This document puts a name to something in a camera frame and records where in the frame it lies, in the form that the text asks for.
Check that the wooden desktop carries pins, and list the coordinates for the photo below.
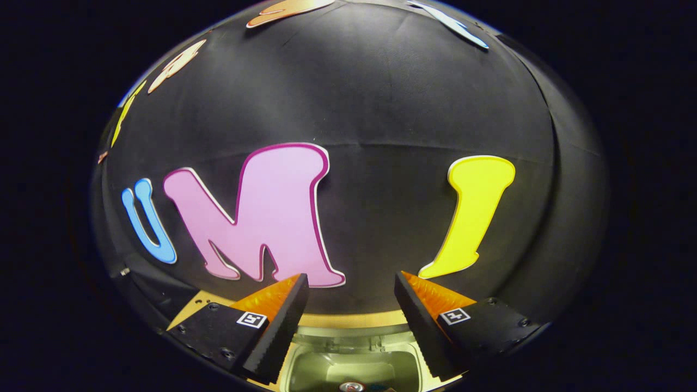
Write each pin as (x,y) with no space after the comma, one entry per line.
(348,319)

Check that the black backdrop cloth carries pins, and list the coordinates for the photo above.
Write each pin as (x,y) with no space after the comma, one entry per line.
(381,81)

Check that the green desktop garbage bin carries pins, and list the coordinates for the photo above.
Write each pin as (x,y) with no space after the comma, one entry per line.
(326,365)

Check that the orange pop can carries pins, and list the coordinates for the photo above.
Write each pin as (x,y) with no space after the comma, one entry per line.
(352,387)

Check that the small copper clip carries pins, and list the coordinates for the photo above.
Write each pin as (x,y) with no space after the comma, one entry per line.
(102,157)

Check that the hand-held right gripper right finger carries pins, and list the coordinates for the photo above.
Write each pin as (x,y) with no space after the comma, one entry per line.
(422,332)

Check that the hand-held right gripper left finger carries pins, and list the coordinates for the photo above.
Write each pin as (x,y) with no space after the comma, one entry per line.
(280,332)

